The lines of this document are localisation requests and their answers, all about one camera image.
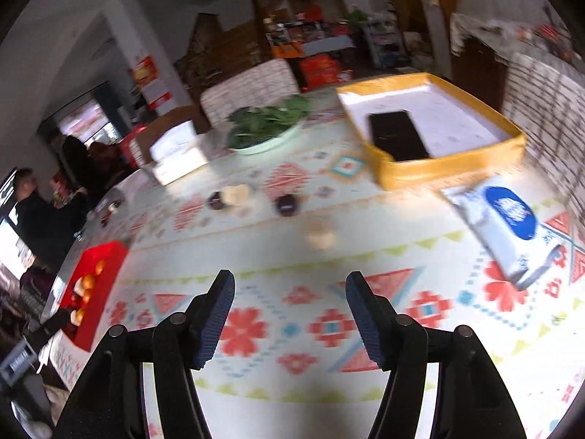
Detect red tray box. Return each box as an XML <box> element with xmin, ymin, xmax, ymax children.
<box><xmin>60</xmin><ymin>241</ymin><xmax>128</xmax><ymax>352</ymax></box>

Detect white patterned chair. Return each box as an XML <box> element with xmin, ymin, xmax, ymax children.
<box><xmin>200</xmin><ymin>59</ymin><xmax>301</xmax><ymax>127</ymax></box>

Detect patterned tablecloth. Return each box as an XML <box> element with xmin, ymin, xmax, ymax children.
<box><xmin>60</xmin><ymin>92</ymin><xmax>584</xmax><ymax>438</ymax></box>

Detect small beige sugarcane piece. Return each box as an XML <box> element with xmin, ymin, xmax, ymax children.
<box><xmin>305</xmin><ymin>223</ymin><xmax>337</xmax><ymax>251</ymax></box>

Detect dark plum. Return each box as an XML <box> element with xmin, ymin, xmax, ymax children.
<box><xmin>206</xmin><ymin>191</ymin><xmax>226</xmax><ymax>210</ymax></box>

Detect black smartphone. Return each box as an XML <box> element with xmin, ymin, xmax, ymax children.
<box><xmin>369</xmin><ymin>110</ymin><xmax>430</xmax><ymax>162</ymax></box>

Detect green leafy vegetables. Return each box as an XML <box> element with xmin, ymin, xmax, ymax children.
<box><xmin>227</xmin><ymin>94</ymin><xmax>312</xmax><ymax>150</ymax></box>

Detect tangerine in tray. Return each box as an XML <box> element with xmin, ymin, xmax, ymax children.
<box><xmin>81</xmin><ymin>274</ymin><xmax>95</xmax><ymax>289</ymax></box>

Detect white blue wipes pack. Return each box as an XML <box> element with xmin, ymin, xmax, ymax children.
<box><xmin>441</xmin><ymin>176</ymin><xmax>562</xmax><ymax>291</ymax></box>

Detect white tissue box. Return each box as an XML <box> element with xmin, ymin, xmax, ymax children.
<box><xmin>150</xmin><ymin>122</ymin><xmax>208</xmax><ymax>185</ymax></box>

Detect white plate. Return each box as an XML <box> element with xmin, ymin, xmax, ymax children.
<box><xmin>229</xmin><ymin>121</ymin><xmax>303</xmax><ymax>155</ymax></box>

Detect pale sugarcane piece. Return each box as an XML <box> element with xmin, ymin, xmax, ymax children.
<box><xmin>220</xmin><ymin>183</ymin><xmax>253</xmax><ymax>207</ymax></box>

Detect small dark round fruit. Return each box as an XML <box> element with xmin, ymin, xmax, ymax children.
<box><xmin>276</xmin><ymin>194</ymin><xmax>299</xmax><ymax>217</ymax></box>

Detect yellow cardboard box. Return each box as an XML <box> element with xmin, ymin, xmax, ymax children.
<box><xmin>336</xmin><ymin>72</ymin><xmax>527</xmax><ymax>191</ymax></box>

